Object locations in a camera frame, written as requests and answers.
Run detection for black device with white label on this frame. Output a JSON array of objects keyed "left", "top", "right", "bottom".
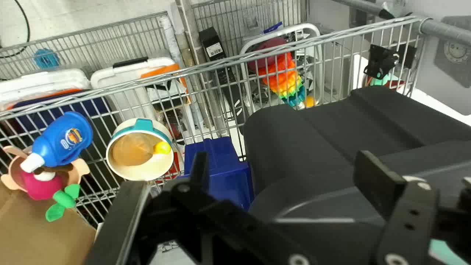
[{"left": 197, "top": 27, "right": 228, "bottom": 63}]

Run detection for cream pot with teal band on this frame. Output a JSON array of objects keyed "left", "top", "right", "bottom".
[{"left": 104, "top": 116, "right": 176, "bottom": 183}]

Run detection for yellow handled toy spoon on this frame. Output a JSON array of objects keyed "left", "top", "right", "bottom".
[{"left": 153, "top": 140, "right": 172, "bottom": 156}]

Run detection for metal wire shelf rack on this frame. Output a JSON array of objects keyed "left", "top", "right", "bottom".
[{"left": 0, "top": 13, "right": 471, "bottom": 233}]

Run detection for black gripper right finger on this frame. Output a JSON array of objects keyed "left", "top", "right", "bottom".
[{"left": 351, "top": 149, "right": 438, "bottom": 265}]

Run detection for pink radish plush green leaves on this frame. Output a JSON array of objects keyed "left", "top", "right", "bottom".
[{"left": 19, "top": 168, "right": 82, "bottom": 224}]

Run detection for black plastic storage tote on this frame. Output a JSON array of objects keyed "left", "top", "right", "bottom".
[{"left": 242, "top": 87, "right": 471, "bottom": 265}]

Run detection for white plastic case orange trim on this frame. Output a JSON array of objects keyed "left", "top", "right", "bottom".
[
  {"left": 0, "top": 68, "right": 92, "bottom": 112},
  {"left": 89, "top": 56, "right": 183, "bottom": 124}
]

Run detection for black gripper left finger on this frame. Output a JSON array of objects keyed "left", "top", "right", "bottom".
[{"left": 163, "top": 150, "right": 312, "bottom": 265}]

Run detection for red toy on lower shelf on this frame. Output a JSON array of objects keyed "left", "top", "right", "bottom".
[{"left": 254, "top": 50, "right": 309, "bottom": 110}]

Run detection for small blue round object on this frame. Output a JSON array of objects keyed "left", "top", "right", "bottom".
[{"left": 32, "top": 47, "right": 61, "bottom": 71}]

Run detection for brown cardboard box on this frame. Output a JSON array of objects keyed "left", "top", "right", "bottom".
[{"left": 0, "top": 183, "right": 97, "bottom": 265}]

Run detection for blue toy detergent bottle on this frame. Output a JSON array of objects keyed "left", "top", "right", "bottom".
[{"left": 19, "top": 110, "right": 94, "bottom": 174}]

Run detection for blue plastic bin container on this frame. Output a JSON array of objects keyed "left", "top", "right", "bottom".
[{"left": 182, "top": 137, "right": 256, "bottom": 211}]

